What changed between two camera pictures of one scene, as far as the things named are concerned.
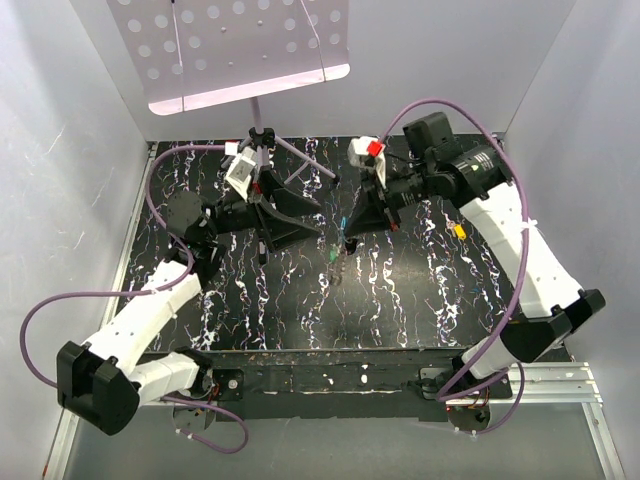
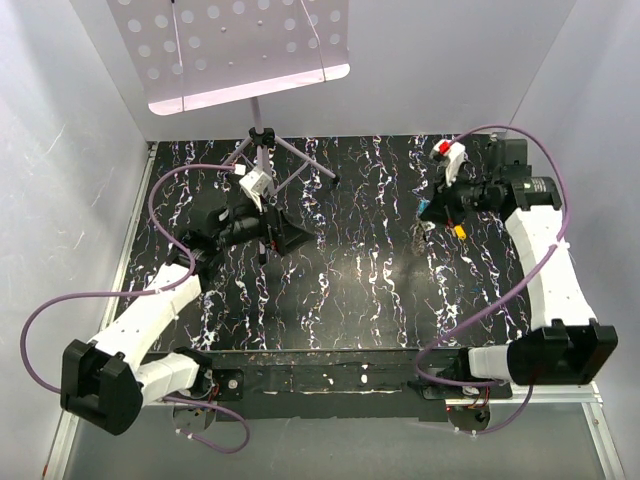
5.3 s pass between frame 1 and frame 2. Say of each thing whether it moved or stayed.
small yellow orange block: stayed
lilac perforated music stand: stayed
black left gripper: moved
